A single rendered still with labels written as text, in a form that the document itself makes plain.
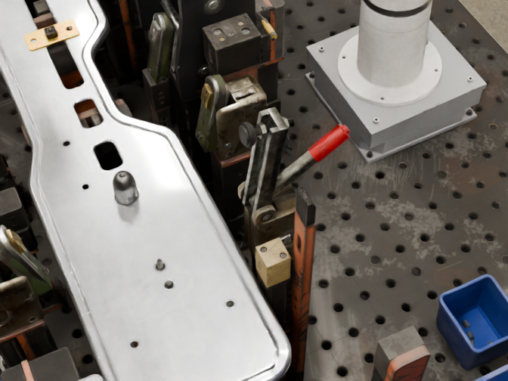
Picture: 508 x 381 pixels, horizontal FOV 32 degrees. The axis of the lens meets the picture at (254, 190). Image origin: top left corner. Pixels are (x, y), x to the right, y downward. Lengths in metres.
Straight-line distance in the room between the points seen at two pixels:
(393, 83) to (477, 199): 0.25
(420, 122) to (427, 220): 0.18
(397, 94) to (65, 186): 0.65
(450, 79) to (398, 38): 0.17
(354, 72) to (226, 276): 0.61
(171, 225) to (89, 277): 0.13
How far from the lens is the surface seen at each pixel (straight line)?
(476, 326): 1.48
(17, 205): 1.26
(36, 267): 1.16
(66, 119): 1.33
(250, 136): 1.00
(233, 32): 1.24
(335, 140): 1.09
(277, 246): 1.09
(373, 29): 1.52
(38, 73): 1.40
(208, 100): 1.21
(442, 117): 1.66
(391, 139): 1.61
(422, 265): 1.52
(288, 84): 1.74
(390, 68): 1.57
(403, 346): 0.89
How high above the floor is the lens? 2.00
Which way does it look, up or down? 55 degrees down
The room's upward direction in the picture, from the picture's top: 1 degrees counter-clockwise
